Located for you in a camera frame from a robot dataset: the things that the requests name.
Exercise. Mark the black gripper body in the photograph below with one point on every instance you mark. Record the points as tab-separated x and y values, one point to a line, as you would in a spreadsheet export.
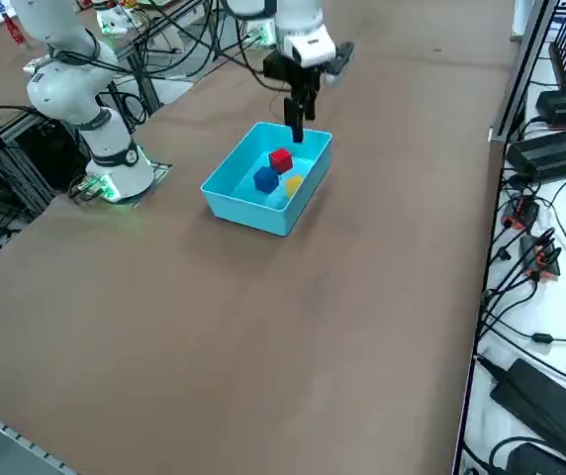
295	76

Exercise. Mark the red cube block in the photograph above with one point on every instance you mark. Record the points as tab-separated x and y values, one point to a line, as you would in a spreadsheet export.
280	159

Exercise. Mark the yellow cube block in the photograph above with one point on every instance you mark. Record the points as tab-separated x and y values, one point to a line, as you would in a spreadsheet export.
294	185

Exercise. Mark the blue cube block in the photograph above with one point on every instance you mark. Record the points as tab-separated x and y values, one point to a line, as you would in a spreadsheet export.
264	179

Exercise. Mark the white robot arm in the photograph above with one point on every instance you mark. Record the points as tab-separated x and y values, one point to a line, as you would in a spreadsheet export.
65	89

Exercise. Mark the cyan plastic box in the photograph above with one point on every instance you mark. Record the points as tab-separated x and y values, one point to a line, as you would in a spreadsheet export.
248	210

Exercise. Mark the white device with green light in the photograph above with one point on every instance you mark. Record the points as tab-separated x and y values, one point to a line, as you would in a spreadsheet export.
112	20

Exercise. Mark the orange black power plug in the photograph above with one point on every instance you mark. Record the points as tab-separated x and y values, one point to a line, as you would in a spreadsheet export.
523	213
540	257

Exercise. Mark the large black power adapter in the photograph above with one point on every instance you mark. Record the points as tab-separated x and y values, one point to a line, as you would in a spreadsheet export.
555	153

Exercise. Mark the long black power adapter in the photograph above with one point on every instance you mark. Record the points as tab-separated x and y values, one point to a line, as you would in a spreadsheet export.
540	401

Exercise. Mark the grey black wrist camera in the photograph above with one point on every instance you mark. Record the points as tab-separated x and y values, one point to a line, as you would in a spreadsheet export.
340	59

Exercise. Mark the aluminium frame bar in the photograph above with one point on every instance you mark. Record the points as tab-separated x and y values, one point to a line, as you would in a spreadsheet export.
527	64

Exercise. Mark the black aluminium frame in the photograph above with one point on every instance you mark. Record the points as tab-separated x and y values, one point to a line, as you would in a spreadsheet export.
21	168

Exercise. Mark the aluminium table edge rail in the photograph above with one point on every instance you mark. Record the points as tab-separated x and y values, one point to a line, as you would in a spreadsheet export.
11	435

